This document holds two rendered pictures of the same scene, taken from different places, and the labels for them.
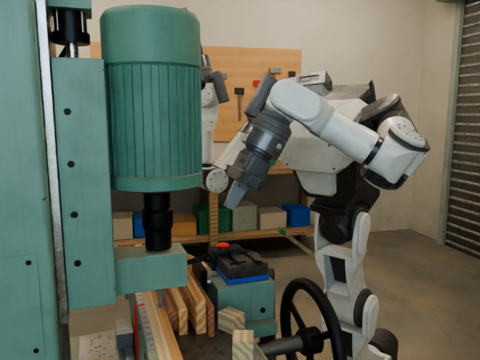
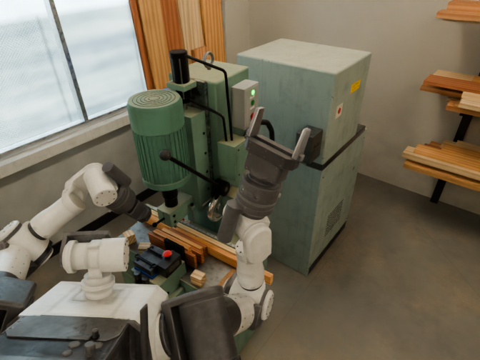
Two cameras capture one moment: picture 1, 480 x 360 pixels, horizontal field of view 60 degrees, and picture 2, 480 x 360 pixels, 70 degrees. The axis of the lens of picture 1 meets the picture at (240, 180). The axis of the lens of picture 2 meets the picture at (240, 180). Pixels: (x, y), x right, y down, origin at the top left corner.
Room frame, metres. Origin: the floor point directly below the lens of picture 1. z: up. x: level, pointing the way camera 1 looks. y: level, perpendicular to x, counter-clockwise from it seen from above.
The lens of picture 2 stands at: (1.78, -0.26, 1.91)
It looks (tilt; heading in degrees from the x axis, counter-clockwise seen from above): 35 degrees down; 143
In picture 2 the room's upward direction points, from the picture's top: 1 degrees counter-clockwise
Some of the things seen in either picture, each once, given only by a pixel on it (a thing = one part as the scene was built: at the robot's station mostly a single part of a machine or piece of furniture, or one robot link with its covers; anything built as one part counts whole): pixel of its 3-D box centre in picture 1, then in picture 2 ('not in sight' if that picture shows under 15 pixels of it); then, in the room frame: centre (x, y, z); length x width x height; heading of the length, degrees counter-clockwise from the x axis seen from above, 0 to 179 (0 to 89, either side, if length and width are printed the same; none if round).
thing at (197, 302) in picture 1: (191, 298); (172, 245); (0.85, 0.11, 0.94); 0.18 x 0.02 x 0.07; 19
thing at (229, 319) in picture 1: (231, 320); (145, 248); (0.79, 0.02, 0.92); 0.04 x 0.03 x 0.04; 49
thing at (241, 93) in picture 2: not in sight; (245, 104); (0.81, 0.51, 1.40); 0.10 x 0.06 x 0.16; 109
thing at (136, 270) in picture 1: (148, 270); (176, 210); (0.78, 0.18, 1.03); 0.14 x 0.07 x 0.09; 109
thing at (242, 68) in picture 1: (203, 94); not in sight; (4.05, 0.35, 1.50); 2.00 x 0.04 x 0.90; 104
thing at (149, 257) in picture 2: (236, 261); (157, 261); (0.94, 0.01, 0.99); 0.13 x 0.11 x 0.06; 19
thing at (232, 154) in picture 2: not in sight; (233, 156); (0.86, 0.41, 1.23); 0.09 x 0.08 x 0.15; 109
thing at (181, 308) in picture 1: (173, 300); (181, 242); (0.86, 0.14, 0.93); 0.20 x 0.02 x 0.06; 19
